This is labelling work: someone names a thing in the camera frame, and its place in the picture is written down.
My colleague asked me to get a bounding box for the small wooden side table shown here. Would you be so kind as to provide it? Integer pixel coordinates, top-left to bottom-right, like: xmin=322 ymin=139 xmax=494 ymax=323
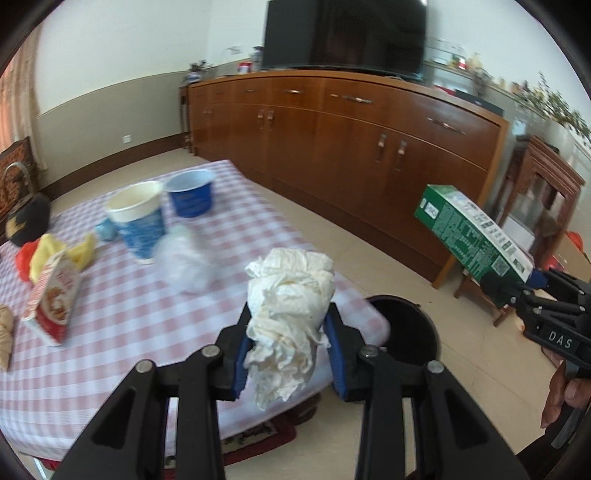
xmin=455 ymin=135 xmax=586 ymax=326

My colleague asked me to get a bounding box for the green carton box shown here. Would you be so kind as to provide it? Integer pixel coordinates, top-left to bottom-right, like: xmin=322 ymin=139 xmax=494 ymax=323
xmin=414 ymin=185 xmax=534 ymax=284

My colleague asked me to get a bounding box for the pink checked tablecloth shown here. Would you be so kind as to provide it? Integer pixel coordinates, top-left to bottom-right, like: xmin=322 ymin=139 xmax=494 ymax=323
xmin=0 ymin=159 xmax=392 ymax=462

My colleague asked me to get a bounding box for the flat black device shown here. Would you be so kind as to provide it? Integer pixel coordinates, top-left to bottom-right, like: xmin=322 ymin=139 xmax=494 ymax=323
xmin=455 ymin=90 xmax=504 ymax=116

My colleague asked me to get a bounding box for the crumpled clear plastic bag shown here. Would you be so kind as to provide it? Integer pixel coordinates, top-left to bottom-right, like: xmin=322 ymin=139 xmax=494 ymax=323
xmin=154 ymin=225 xmax=218 ymax=294

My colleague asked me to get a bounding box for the black kettle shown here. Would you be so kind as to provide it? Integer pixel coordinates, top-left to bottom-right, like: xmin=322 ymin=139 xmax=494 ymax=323
xmin=4 ymin=191 xmax=52 ymax=247

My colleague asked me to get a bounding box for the white paper towel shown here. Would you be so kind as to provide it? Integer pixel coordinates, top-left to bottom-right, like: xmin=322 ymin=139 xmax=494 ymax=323
xmin=243 ymin=248 xmax=335 ymax=412

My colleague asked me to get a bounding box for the dark red rug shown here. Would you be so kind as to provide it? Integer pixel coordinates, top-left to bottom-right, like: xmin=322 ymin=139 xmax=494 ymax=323
xmin=222 ymin=406 xmax=317 ymax=467

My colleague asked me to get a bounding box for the beige bread piece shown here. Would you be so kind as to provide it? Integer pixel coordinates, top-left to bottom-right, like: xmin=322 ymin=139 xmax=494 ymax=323
xmin=0 ymin=305 xmax=16 ymax=372

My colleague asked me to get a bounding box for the cardboard box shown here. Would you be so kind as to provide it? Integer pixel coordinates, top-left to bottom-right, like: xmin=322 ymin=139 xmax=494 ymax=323
xmin=531 ymin=228 xmax=589 ymax=275

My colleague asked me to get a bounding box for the black trash bin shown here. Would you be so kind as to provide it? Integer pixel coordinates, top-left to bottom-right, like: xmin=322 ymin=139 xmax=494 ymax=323
xmin=367 ymin=294 xmax=440 ymax=370

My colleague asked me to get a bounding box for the large leafy plant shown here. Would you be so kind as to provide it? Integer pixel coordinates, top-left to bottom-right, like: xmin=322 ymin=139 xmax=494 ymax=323
xmin=517 ymin=71 xmax=591 ymax=139

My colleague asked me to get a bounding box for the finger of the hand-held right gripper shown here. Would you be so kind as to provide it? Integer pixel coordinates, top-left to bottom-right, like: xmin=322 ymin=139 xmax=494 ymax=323
xmin=530 ymin=268 xmax=591 ymax=311
xmin=481 ymin=274 xmax=541 ymax=320

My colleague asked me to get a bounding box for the dark blue cup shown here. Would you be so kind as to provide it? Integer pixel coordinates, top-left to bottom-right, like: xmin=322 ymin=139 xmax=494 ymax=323
xmin=165 ymin=169 xmax=216 ymax=217

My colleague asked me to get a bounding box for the long wooden cabinet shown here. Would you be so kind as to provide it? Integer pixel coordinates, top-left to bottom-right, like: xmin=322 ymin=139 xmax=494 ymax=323
xmin=178 ymin=70 xmax=511 ymax=289

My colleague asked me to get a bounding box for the white blue paper cup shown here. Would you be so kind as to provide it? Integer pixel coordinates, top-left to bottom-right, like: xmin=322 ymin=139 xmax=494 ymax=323
xmin=104 ymin=181 xmax=168 ymax=265

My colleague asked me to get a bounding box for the yellow knitted cloth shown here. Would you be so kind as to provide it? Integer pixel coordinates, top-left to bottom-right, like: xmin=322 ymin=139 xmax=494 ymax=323
xmin=28 ymin=232 xmax=99 ymax=282

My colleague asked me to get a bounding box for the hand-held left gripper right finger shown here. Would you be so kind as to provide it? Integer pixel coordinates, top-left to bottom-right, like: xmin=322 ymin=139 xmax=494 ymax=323
xmin=323 ymin=302 xmax=532 ymax=480

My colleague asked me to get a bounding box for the white box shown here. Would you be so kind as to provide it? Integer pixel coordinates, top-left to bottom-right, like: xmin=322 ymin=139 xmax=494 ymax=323
xmin=501 ymin=215 xmax=536 ymax=250

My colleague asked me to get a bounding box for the red white carton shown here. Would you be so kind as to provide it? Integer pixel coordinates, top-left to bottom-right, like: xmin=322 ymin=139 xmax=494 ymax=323
xmin=21 ymin=251 xmax=84 ymax=347

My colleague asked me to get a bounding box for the black television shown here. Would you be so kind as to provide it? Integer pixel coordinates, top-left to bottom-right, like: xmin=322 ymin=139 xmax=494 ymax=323
xmin=261 ymin=0 xmax=428 ymax=84

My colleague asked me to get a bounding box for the person's right hand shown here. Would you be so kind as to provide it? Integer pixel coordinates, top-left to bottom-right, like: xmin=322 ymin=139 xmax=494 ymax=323
xmin=541 ymin=364 xmax=591 ymax=428

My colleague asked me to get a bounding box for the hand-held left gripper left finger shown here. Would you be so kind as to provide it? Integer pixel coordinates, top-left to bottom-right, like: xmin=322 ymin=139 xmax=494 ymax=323
xmin=53 ymin=305 xmax=252 ymax=480

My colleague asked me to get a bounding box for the small crumpled blue wrapper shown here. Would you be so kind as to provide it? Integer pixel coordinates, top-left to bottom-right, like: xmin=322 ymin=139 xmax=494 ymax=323
xmin=95 ymin=218 xmax=122 ymax=241

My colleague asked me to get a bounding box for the small potted plant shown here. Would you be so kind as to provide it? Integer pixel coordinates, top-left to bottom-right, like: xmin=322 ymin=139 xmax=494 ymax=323
xmin=187 ymin=60 xmax=215 ymax=84

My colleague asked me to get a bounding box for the carved wooden chair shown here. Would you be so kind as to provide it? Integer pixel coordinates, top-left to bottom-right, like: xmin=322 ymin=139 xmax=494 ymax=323
xmin=0 ymin=136 xmax=40 ymax=208

